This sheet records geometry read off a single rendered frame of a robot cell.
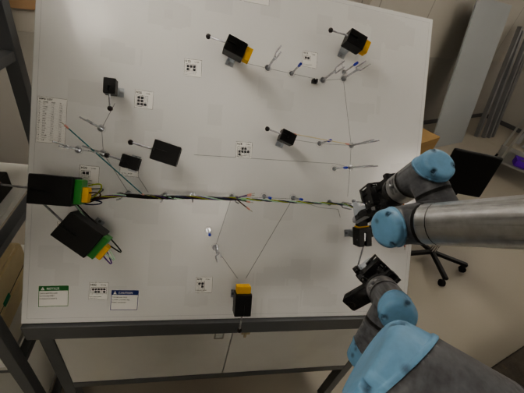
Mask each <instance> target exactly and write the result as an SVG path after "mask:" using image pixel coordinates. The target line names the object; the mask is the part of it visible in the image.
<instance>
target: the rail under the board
mask: <svg viewBox="0 0 524 393"><path fill-rule="evenodd" d="M365 316H366V315H363V316H331V317H268V318H243V319H242V324H241V328H242V332H241V333H246V332H269V331H312V330H335V329H357V328H359V327H360V325H361V323H362V322H363V319H364V318H365ZM239 323H240V318H236V319H204V320H141V321H109V322H76V323H44V324H22V326H21V328H20V330H21V331H22V332H23V335H24V337H25V339H26V340H45V339H67V338H111V337H134V336H156V335H201V334H223V333H238V332H237V329H238V328H239Z"/></svg>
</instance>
